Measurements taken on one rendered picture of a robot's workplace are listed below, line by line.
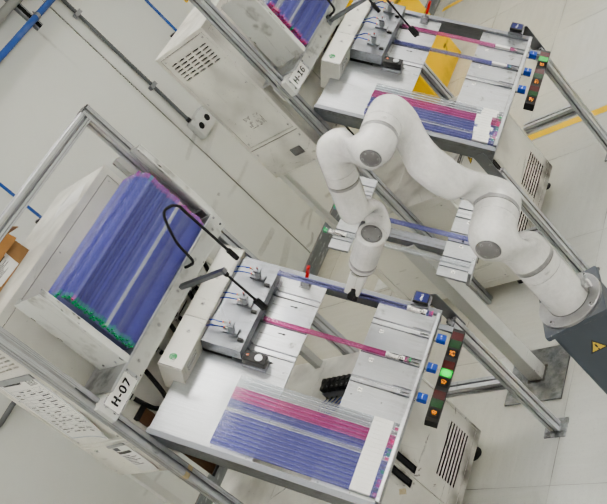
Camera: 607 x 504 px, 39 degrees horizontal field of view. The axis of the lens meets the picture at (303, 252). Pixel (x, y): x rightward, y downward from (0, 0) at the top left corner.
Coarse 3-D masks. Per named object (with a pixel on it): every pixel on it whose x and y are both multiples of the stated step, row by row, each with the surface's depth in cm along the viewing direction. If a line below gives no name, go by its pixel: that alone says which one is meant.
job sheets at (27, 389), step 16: (0, 384) 266; (16, 384) 262; (32, 384) 257; (32, 400) 266; (48, 400) 261; (64, 400) 258; (48, 416) 273; (64, 416) 267; (80, 416) 262; (64, 432) 280; (80, 432) 275; (96, 432) 267; (112, 448) 275; (128, 448) 269; (144, 464) 275
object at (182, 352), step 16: (224, 256) 285; (240, 256) 285; (208, 272) 282; (208, 288) 278; (224, 288) 278; (192, 304) 274; (208, 304) 274; (192, 320) 270; (208, 320) 271; (176, 336) 267; (192, 336) 266; (176, 352) 263; (192, 352) 264; (160, 368) 263; (176, 368) 260; (192, 368) 268
